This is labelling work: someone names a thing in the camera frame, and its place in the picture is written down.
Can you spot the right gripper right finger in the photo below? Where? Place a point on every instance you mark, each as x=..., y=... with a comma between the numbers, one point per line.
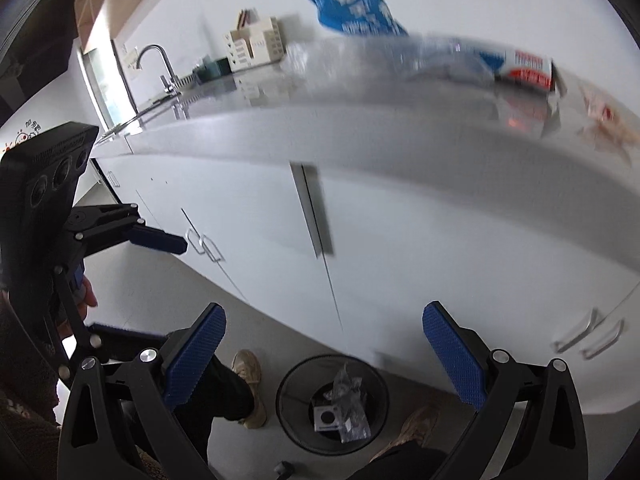
x=551, y=441

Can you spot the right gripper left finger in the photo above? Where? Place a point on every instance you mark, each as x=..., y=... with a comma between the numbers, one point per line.
x=95, y=442

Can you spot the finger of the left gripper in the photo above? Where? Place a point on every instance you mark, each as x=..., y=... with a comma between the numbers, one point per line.
x=156, y=239
x=125, y=334

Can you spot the blue plastic wrapper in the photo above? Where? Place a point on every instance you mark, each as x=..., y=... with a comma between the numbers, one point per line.
x=358, y=17

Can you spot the clear plastic bag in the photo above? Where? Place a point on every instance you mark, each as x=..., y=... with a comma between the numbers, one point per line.
x=386, y=58

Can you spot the toothpaste box red white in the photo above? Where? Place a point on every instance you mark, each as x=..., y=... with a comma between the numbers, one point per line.
x=531, y=70

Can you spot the clear plastic bag strip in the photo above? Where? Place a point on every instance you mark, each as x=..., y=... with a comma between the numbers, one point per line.
x=346, y=395

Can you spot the chrome kitchen faucet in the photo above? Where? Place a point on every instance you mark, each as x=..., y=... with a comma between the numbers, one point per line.
x=168, y=77

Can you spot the black mesh trash bin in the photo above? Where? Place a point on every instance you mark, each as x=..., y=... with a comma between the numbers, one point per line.
x=309, y=383

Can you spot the person's left hand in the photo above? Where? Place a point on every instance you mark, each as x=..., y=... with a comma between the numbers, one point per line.
x=85, y=299

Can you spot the left beige shoe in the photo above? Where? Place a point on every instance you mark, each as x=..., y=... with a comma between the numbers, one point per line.
x=246, y=365

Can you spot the beige shoe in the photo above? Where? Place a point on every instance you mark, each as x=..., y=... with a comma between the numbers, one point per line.
x=417, y=429
x=246, y=365

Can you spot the brown fleece left sleeve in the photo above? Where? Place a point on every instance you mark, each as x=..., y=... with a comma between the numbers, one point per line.
x=29, y=431

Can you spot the right beige shoe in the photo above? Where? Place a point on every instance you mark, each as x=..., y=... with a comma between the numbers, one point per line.
x=417, y=429

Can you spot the small white box in bin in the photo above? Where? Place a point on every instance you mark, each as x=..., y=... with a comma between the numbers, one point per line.
x=326, y=418

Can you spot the teal sponge box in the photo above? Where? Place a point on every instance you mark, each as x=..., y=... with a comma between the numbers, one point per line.
x=209, y=70

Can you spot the cream utensil holder rack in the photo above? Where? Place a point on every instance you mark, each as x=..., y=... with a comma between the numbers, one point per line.
x=253, y=43

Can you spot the crumpled beige paper wrapper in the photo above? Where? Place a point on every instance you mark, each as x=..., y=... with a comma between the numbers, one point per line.
x=607, y=131

